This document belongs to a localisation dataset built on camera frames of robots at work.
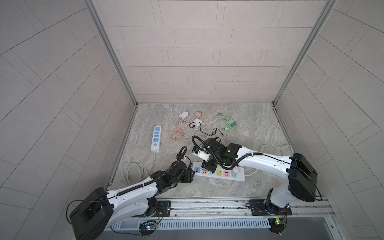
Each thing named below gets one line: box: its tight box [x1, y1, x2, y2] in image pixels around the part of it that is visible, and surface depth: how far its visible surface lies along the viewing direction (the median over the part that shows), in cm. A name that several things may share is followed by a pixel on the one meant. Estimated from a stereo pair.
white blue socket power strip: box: [151, 125, 162, 152], surface depth 95 cm
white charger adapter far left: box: [178, 111, 189, 119], surface depth 110 cm
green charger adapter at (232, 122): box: [228, 119, 237, 127], surface depth 104 cm
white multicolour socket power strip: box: [192, 161, 246, 182], surface depth 81 cm
